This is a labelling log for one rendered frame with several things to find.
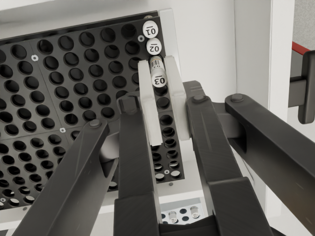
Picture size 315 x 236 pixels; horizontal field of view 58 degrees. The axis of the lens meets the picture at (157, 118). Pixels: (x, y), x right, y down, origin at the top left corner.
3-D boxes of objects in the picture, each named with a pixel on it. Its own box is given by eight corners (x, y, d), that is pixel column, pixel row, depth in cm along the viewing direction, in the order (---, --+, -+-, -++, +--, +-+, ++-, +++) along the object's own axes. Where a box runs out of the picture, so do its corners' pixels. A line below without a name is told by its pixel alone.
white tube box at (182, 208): (197, 187, 51) (200, 202, 48) (205, 218, 55) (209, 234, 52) (131, 202, 52) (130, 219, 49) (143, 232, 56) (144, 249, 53)
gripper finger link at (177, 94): (171, 95, 15) (185, 92, 15) (163, 55, 21) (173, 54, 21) (179, 142, 16) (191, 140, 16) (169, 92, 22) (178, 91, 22)
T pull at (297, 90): (315, 47, 26) (324, 51, 24) (307, 118, 29) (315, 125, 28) (275, 54, 26) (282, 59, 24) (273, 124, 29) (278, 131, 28)
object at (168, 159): (159, 15, 24) (160, 17, 23) (184, 175, 32) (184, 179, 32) (137, 19, 24) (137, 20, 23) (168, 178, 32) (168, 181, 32)
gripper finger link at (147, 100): (163, 145, 16) (150, 147, 16) (154, 95, 22) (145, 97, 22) (154, 98, 15) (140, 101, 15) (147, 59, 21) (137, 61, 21)
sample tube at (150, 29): (140, 15, 26) (141, 24, 22) (153, 12, 26) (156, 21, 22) (143, 28, 27) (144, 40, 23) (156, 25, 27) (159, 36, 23)
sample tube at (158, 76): (147, 55, 25) (149, 73, 21) (161, 53, 25) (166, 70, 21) (150, 69, 25) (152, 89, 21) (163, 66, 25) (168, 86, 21)
